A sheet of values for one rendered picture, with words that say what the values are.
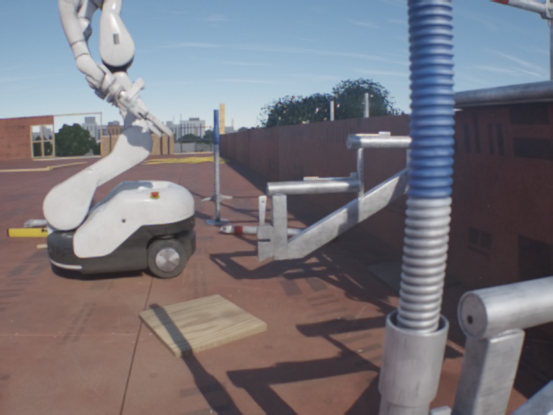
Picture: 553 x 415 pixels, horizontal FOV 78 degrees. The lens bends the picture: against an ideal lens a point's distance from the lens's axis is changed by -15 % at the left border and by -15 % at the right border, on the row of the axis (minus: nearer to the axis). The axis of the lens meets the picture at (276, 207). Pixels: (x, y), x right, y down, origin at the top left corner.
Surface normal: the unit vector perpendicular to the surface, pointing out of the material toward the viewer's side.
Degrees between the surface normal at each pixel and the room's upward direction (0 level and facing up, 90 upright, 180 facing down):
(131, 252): 90
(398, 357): 90
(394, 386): 90
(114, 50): 91
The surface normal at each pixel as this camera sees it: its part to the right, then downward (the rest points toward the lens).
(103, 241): 0.36, 0.16
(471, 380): -0.98, 0.04
